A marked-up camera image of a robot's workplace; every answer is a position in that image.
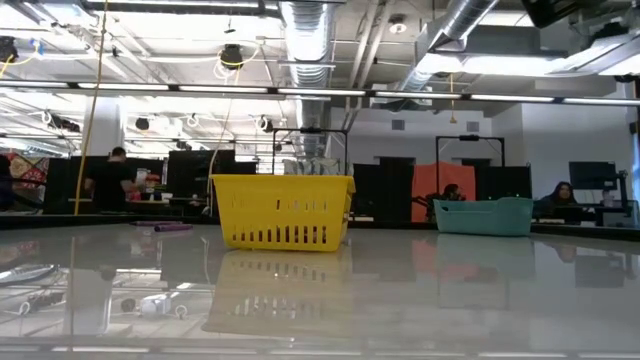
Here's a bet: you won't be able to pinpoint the yellow plastic basket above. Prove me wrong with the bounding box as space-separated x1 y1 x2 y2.
209 173 357 253

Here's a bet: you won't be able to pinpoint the black partition panel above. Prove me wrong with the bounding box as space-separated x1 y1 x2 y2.
352 156 416 223
166 148 259 201
474 165 532 200
48 155 167 216

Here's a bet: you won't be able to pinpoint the orange partition panel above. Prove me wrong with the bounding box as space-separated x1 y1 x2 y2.
411 162 477 224

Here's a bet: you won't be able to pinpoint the long ceiling light bar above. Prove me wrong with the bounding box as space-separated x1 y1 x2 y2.
0 79 640 107

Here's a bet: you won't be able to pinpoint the person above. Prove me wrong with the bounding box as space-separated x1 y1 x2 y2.
534 180 581 221
439 183 464 202
0 154 16 211
83 146 144 214

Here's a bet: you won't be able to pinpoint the teal plastic basket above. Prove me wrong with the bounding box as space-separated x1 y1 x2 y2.
432 196 535 237

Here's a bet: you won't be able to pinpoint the stacked plastic containers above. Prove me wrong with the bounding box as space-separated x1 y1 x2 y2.
130 168 174 201

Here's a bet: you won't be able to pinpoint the wooden side table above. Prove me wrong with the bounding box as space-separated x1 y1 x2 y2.
68 197 174 216

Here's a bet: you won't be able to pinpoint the black computer monitor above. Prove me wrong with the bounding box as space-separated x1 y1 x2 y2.
568 160 618 191

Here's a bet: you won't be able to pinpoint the black desk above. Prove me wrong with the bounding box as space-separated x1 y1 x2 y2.
549 199 637 229

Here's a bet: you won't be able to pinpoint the colourful patterned quilt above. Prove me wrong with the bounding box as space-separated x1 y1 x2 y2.
0 152 50 215

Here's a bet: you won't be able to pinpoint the black ceiling box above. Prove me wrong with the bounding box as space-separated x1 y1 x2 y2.
0 35 19 64

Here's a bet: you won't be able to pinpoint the black metal stand frame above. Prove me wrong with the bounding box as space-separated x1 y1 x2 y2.
435 133 506 169
271 128 350 175

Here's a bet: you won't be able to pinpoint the silver round air duct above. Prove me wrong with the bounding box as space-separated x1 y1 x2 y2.
278 0 335 156
399 0 501 95

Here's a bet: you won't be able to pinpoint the black ceiling cord reel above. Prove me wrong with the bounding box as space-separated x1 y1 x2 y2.
219 43 245 70

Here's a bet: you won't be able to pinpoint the grey rectangular air duct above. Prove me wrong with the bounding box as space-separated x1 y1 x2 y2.
449 19 591 76

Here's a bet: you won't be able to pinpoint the yellow power cord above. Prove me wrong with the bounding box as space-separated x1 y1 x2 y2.
73 0 110 216

